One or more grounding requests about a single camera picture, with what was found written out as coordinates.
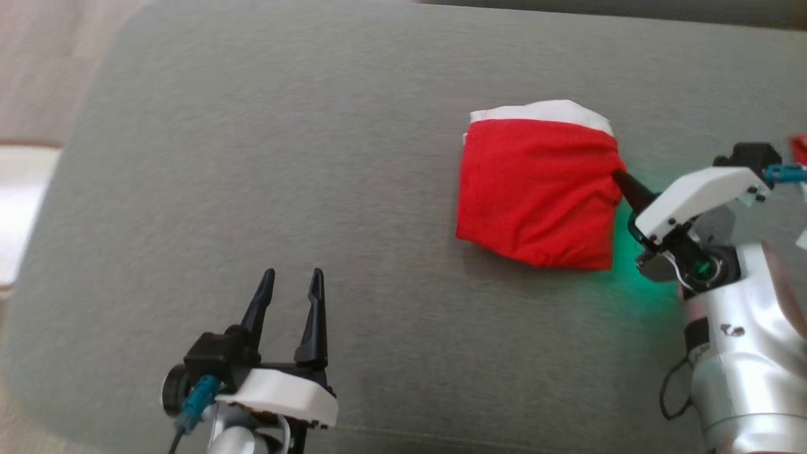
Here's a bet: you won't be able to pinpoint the teal cable connector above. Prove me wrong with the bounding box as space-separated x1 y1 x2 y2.
175 375 221 434
763 163 807 186

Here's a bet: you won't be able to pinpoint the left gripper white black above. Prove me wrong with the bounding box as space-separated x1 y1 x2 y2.
213 267 339 431

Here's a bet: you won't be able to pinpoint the right teal cable connector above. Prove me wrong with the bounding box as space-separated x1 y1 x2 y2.
763 163 807 186

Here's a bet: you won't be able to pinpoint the right thin black cable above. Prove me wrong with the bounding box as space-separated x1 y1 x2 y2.
659 353 697 421

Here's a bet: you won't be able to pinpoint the large grey sofa seat cushion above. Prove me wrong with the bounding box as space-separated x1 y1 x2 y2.
0 0 807 454

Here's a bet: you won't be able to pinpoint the left teal cable connector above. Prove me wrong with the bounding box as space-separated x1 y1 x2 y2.
175 375 221 434

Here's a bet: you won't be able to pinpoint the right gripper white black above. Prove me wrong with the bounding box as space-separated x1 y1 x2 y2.
611 165 772 298

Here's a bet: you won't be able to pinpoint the red mesh sports shorts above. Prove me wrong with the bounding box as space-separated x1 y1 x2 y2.
455 99 626 272

